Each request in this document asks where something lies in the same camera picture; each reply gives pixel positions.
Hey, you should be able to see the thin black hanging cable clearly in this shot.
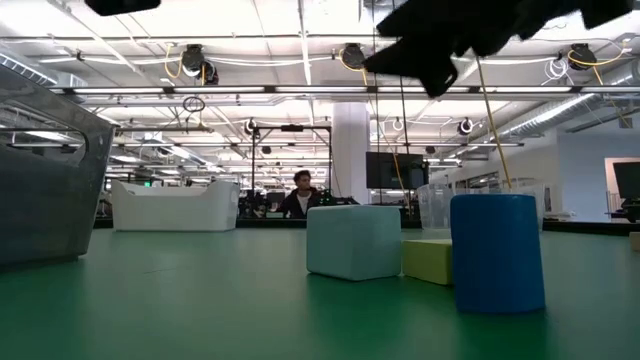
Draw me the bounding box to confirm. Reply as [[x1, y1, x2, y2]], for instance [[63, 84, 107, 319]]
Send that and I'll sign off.
[[370, 0, 384, 206]]

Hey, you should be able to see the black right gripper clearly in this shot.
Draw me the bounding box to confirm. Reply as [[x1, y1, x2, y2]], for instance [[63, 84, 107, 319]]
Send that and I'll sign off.
[[362, 0, 636, 99]]

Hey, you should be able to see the yellow-green cube block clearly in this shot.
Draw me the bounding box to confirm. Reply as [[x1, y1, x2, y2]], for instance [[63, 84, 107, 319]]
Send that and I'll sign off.
[[401, 238, 455, 287]]

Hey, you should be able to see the black frame rig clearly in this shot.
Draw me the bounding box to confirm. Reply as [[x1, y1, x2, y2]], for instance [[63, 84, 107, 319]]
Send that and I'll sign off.
[[249, 124, 334, 219]]

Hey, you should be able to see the person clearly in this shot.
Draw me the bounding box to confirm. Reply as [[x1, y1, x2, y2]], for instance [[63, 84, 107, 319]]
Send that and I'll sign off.
[[277, 169, 324, 220]]

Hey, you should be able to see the white column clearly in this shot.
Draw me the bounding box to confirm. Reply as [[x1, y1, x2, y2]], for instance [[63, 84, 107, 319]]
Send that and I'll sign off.
[[331, 102, 372, 207]]

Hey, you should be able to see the black monitor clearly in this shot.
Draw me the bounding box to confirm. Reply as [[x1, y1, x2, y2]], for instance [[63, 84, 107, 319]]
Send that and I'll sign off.
[[365, 151, 430, 190], [612, 161, 640, 201]]

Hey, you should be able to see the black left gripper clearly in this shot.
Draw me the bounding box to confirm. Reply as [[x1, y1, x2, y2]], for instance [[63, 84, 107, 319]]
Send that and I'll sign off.
[[84, 0, 161, 16]]

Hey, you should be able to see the dark grey plastic bin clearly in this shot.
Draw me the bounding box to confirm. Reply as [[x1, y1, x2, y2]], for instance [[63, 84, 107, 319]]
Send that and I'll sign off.
[[0, 62, 117, 267]]

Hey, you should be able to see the mint cube block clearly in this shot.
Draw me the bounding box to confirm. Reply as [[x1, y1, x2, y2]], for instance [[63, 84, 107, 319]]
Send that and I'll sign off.
[[305, 204, 403, 282]]

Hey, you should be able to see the white plastic bin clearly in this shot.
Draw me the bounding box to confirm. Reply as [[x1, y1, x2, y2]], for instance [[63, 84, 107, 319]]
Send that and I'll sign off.
[[110, 178, 241, 233]]

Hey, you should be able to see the yellow-orange hanging cable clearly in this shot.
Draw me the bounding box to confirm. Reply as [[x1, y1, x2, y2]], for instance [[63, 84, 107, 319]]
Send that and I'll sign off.
[[474, 54, 514, 190]]

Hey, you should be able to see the clear plastic bin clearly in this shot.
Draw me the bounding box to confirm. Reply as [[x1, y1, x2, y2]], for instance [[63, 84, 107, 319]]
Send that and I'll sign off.
[[417, 180, 547, 232]]

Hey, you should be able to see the blue rounded block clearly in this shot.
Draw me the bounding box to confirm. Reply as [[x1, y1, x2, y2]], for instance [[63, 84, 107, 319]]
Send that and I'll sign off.
[[448, 193, 547, 315]]

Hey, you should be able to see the green table mat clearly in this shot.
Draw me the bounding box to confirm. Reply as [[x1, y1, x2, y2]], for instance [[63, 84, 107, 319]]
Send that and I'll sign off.
[[0, 227, 640, 360]]

